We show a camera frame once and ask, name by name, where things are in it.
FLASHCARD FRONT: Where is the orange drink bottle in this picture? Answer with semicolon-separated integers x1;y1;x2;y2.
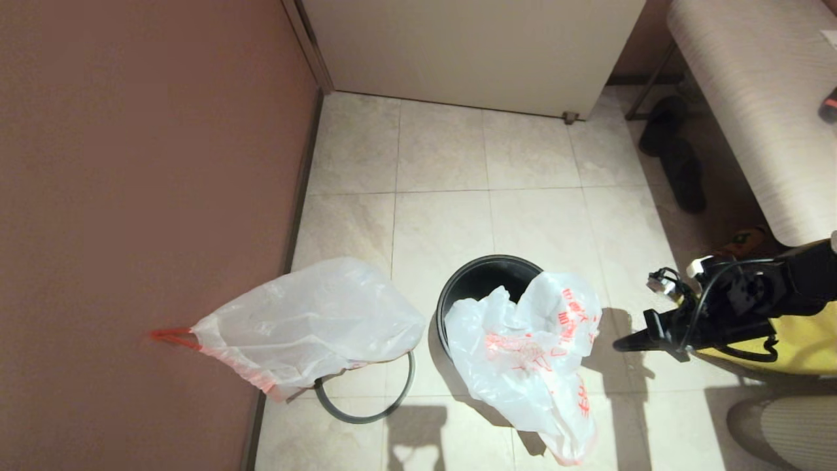
718;227;767;260

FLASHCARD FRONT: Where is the black slipper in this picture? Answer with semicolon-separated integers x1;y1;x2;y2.
657;141;707;214
638;97;689;158

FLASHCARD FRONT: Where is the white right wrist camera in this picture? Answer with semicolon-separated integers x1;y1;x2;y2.
646;256;715;296

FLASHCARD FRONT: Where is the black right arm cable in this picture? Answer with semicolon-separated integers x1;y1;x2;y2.
680;258;780;364

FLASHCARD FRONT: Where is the dark bin retaining ring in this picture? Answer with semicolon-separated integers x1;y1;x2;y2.
314;350;417;425

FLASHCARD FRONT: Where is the white door panel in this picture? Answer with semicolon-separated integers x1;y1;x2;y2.
298;0;648;122

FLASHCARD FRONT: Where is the wood-grain bench top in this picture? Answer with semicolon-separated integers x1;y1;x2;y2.
666;0;837;248

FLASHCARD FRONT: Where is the black round trash bin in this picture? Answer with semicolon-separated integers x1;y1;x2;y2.
436;255;545;362

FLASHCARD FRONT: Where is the used white drawstring trash bag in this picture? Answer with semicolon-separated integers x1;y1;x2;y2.
150;257;426;402

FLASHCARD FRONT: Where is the metal bench leg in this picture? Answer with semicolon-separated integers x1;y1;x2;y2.
624;43;684;122

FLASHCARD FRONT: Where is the white pleated round stool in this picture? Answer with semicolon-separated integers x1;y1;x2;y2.
726;394;837;471

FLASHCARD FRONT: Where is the white bin liner bag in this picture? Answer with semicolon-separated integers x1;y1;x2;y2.
445;270;602;466

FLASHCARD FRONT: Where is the yellow fabric bag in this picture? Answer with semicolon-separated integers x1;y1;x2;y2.
696;298;837;377

